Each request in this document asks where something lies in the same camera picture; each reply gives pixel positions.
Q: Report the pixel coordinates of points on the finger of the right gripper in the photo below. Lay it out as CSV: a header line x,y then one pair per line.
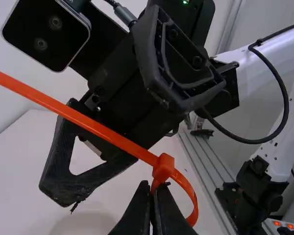
x,y
56,171

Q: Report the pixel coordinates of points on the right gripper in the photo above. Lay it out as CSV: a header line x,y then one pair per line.
x,y
137,98

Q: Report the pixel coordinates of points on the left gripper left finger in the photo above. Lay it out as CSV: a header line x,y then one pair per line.
x,y
137,215

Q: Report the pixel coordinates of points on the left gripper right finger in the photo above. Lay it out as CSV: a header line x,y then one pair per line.
x,y
169,215

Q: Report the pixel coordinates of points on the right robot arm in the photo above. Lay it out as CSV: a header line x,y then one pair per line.
x,y
272,56

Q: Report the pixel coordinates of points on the silver rails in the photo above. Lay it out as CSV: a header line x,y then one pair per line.
x,y
205,159

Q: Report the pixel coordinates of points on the grey box with orange lights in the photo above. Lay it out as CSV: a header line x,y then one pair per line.
x,y
284,226

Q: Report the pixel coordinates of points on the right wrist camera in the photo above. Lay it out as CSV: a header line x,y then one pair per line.
x,y
46,34

